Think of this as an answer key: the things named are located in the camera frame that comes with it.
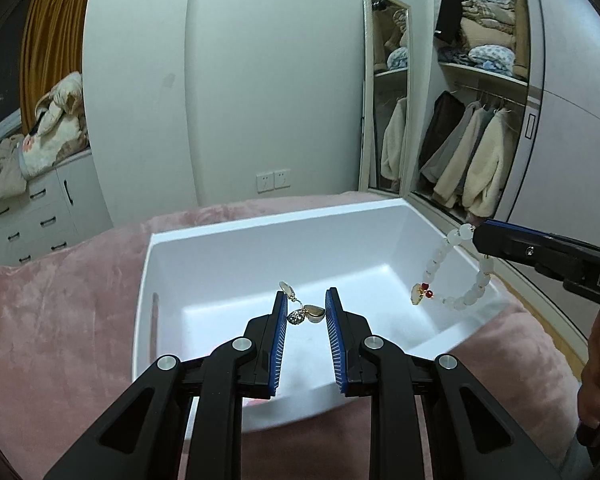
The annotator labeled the cream fleece hanging jacket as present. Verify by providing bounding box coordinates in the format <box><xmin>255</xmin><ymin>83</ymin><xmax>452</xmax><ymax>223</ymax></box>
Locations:
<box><xmin>461</xmin><ymin>109</ymin><xmax>524</xmax><ymax>217</ymax></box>

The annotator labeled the window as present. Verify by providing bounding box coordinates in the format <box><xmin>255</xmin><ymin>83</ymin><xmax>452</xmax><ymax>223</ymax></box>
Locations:
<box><xmin>0</xmin><ymin>24</ymin><xmax>37</xmax><ymax>153</ymax></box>

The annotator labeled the black garment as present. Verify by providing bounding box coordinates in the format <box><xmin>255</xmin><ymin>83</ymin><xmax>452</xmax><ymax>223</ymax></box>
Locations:
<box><xmin>433</xmin><ymin>0</ymin><xmax>467</xmax><ymax>44</ymax></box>

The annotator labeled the standing mirror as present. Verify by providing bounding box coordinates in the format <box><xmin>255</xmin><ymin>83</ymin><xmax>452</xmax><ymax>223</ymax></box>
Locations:
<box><xmin>358</xmin><ymin>0</ymin><xmax>414</xmax><ymax>197</ymax></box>

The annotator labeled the pink fleece blanket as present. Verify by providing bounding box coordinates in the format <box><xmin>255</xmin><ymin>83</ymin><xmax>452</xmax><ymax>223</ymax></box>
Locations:
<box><xmin>0</xmin><ymin>191</ymin><xmax>597</xmax><ymax>480</ymax></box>

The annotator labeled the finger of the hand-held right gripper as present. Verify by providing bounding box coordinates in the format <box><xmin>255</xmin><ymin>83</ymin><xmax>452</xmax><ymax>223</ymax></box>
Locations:
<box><xmin>484</xmin><ymin>219</ymin><xmax>600</xmax><ymax>253</ymax></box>
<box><xmin>472</xmin><ymin>227</ymin><xmax>583</xmax><ymax>282</ymax></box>

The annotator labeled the pile of clothes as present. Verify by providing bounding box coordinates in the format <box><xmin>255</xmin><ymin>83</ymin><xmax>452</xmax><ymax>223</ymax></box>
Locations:
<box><xmin>0</xmin><ymin>71</ymin><xmax>92</xmax><ymax>207</ymax></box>

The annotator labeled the gold earring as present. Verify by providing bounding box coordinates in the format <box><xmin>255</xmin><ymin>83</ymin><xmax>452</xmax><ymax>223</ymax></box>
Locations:
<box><xmin>278</xmin><ymin>282</ymin><xmax>327</xmax><ymax>326</ymax></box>

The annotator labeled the white foam box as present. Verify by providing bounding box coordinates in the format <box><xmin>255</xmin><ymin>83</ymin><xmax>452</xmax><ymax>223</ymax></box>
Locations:
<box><xmin>132</xmin><ymin>197</ymin><xmax>512</xmax><ymax>434</ymax></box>

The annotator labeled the cream hanging coat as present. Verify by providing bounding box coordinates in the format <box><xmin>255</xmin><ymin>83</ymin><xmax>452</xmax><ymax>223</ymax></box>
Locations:
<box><xmin>432</xmin><ymin>107</ymin><xmax>497</xmax><ymax>207</ymax></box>

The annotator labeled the blue patterned folded cloth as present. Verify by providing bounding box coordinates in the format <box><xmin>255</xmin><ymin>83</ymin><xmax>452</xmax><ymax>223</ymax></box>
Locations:
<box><xmin>467</xmin><ymin>44</ymin><xmax>517</xmax><ymax>77</ymax></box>

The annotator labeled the orange curtain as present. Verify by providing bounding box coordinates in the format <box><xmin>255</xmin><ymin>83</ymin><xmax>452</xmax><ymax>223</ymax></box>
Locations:
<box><xmin>19</xmin><ymin>0</ymin><xmax>100</xmax><ymax>137</ymax></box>

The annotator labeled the open wardrobe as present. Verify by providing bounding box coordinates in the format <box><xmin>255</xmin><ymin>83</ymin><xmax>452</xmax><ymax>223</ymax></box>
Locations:
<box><xmin>409</xmin><ymin>0</ymin><xmax>541</xmax><ymax>223</ymax></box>

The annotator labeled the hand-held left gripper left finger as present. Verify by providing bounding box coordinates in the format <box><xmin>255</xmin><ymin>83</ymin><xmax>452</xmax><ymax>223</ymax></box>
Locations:
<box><xmin>42</xmin><ymin>289</ymin><xmax>288</xmax><ymax>480</ymax></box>

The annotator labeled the white drawer cabinet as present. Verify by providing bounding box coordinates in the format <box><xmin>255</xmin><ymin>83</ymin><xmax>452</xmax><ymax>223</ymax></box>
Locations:
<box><xmin>0</xmin><ymin>149</ymin><xmax>115</xmax><ymax>267</ymax></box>

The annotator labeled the black hanging coat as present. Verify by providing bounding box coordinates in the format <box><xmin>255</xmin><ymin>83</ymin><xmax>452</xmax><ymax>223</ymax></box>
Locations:
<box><xmin>418</xmin><ymin>90</ymin><xmax>467</xmax><ymax>173</ymax></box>

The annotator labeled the grey hanging coat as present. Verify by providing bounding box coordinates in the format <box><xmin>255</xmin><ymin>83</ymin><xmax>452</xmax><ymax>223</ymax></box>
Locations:
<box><xmin>422</xmin><ymin>101</ymin><xmax>487</xmax><ymax>183</ymax></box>

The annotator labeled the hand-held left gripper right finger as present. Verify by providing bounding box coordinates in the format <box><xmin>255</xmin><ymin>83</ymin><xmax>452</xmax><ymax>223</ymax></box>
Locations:
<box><xmin>325</xmin><ymin>287</ymin><xmax>564</xmax><ymax>480</ymax></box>

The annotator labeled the stack of folded clothes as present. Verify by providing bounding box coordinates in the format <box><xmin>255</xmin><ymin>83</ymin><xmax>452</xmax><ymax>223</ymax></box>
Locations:
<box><xmin>457</xmin><ymin>0</ymin><xmax>527</xmax><ymax>52</ymax></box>

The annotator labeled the white bead bracelet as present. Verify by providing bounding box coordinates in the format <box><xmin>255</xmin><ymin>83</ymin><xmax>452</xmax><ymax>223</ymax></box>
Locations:
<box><xmin>410</xmin><ymin>224</ymin><xmax>496</xmax><ymax>309</ymax></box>

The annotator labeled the grey wardrobe sliding door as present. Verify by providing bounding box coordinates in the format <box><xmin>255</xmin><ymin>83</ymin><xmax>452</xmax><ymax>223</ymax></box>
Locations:
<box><xmin>497</xmin><ymin>0</ymin><xmax>600</xmax><ymax>346</ymax></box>

